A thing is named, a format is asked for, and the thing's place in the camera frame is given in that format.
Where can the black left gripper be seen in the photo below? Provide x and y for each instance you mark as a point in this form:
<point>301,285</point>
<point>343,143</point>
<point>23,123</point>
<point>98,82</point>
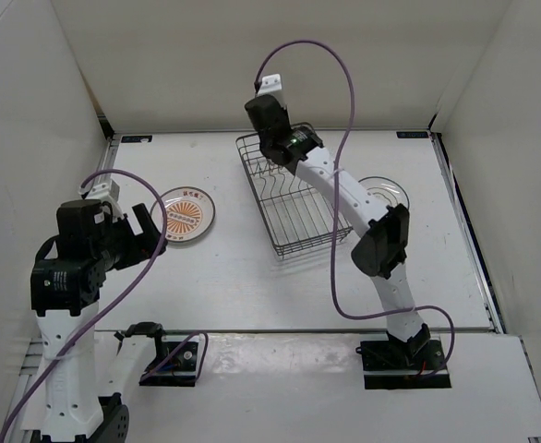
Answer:
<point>143,245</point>

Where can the orange sunburst pattern plate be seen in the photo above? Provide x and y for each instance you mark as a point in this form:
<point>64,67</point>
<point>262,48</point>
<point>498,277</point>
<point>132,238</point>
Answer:
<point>190,213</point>

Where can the white plate with dark rim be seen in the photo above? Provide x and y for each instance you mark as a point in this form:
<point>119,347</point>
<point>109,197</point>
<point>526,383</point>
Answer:
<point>387,190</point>

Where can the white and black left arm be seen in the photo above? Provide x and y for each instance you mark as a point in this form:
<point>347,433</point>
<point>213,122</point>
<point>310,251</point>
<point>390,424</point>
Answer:
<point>65,283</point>

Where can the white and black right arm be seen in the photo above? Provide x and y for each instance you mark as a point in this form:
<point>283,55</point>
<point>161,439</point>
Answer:
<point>382,229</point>

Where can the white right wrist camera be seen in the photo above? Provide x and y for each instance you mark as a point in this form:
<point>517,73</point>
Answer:
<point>272,85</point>

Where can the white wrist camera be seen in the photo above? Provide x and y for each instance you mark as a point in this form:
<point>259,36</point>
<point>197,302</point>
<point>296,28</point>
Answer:
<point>272,85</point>
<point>108,192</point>

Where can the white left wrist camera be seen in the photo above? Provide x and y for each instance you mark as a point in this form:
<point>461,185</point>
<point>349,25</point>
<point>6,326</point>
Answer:
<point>108,192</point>

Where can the grey wire dish rack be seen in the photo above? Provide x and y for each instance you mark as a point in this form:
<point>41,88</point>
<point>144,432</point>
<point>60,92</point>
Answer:
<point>296,217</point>

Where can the aluminium table edge rail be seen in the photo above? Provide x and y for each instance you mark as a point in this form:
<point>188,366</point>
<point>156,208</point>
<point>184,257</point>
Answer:
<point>317,331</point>

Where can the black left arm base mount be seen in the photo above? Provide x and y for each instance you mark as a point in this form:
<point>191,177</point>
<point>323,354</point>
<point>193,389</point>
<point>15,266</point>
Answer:
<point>175,369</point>

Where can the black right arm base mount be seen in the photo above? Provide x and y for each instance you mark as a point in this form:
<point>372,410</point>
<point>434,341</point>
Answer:
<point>385,367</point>

